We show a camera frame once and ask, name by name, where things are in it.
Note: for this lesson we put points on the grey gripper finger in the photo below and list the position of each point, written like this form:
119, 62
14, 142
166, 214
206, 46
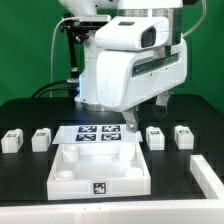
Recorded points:
130, 116
161, 104

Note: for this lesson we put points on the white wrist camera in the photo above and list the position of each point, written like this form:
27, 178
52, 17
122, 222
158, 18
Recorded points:
133, 33

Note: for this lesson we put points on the black camera on mount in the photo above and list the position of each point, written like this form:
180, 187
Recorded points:
78, 24

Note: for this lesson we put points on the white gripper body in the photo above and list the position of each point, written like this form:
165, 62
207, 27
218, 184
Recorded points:
126, 79

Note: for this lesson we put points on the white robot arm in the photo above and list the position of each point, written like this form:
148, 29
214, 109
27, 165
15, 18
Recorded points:
134, 51

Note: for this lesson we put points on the black camera stand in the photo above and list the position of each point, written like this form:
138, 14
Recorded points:
73, 39

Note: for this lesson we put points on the white sheet with tags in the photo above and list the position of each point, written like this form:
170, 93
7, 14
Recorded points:
95, 134

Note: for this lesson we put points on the white L-shaped fence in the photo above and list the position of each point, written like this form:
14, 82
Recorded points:
209, 210

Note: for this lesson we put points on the white square tabletop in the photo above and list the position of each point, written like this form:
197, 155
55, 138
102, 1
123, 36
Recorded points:
98, 170

